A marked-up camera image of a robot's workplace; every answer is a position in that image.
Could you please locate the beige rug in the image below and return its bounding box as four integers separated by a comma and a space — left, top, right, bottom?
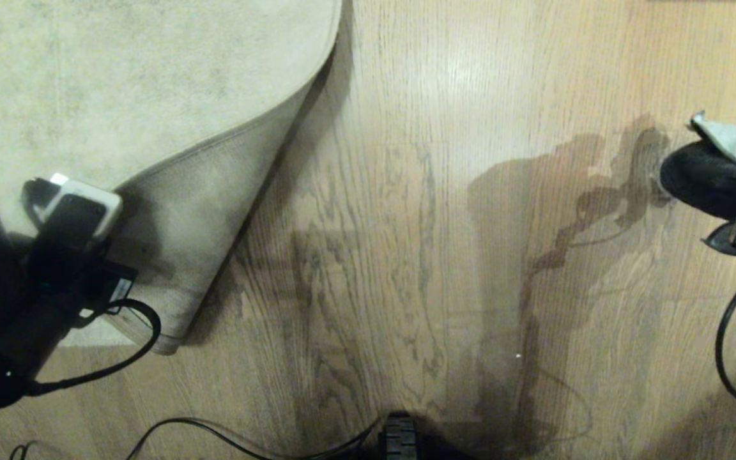
0, 0, 344, 356

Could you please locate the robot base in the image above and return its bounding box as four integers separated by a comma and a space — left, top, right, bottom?
377, 412, 421, 460

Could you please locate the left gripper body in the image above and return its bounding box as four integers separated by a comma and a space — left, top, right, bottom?
76, 259, 139, 317

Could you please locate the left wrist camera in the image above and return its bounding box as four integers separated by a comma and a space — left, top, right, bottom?
22, 172, 123, 256

